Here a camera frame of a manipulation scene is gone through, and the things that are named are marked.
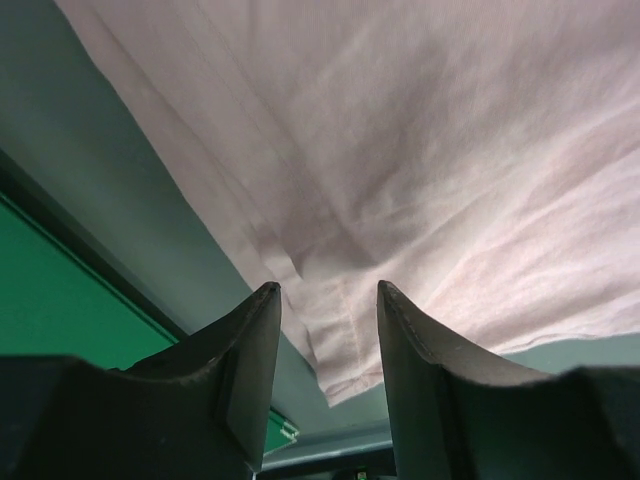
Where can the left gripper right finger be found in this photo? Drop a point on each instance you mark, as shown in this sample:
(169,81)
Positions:
(459,411)

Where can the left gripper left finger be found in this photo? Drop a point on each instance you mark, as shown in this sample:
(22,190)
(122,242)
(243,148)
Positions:
(196,410)

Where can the pink t shirt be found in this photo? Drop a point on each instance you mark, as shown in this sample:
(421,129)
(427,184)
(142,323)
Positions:
(483,156)

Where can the green book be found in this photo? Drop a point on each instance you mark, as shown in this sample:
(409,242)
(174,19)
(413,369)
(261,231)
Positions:
(52,303)

